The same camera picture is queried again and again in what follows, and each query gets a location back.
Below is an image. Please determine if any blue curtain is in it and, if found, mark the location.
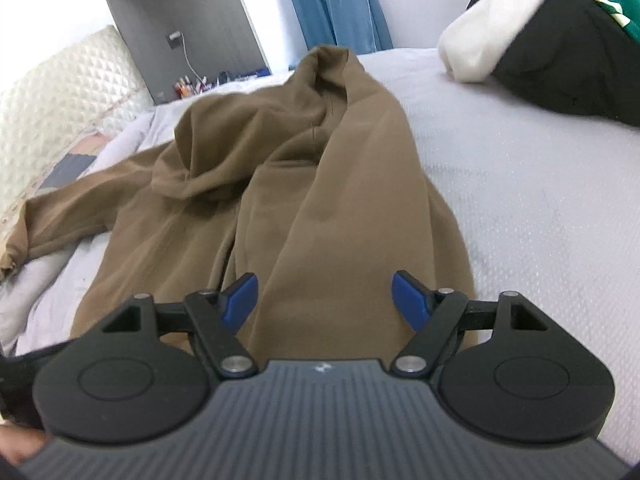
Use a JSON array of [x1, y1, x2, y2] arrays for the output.
[[276, 0, 394, 69]]

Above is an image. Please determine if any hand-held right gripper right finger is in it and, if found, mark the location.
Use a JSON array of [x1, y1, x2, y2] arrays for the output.
[[391, 270, 549, 380]]

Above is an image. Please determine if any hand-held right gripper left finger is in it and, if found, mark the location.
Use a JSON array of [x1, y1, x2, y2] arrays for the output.
[[102, 272, 260, 380]]

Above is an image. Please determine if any blue covered chair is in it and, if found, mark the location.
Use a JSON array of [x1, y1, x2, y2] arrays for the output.
[[323, 0, 382, 57]]

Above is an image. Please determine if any patchwork pillow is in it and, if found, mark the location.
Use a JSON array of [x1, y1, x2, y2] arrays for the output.
[[36, 129, 115, 192]]

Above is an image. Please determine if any cream quilted headboard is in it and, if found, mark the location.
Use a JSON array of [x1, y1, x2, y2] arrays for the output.
[[0, 24, 152, 232]]

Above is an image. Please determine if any white charging cable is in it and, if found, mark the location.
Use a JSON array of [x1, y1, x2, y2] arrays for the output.
[[178, 40, 207, 87]]

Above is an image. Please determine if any black garment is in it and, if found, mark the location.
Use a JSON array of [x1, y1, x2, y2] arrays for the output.
[[466, 0, 640, 129]]

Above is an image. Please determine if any person's left hand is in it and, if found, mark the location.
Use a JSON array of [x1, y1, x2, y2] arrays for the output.
[[0, 422, 52, 467]]

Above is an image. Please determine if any row of small bottles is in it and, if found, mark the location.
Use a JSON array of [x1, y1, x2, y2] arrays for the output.
[[173, 74, 212, 99]]

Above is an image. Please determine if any bed with white sheet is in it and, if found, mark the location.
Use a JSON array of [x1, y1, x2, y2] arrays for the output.
[[0, 46, 640, 461]]

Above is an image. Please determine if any brown hoodie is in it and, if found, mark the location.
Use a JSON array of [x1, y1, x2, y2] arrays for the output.
[[0, 45, 477, 362]]

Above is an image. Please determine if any white fleece jacket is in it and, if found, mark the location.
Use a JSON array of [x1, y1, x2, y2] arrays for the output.
[[438, 0, 577, 84]]

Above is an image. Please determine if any light grey quilt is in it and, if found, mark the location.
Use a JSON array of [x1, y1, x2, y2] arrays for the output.
[[0, 106, 182, 357]]

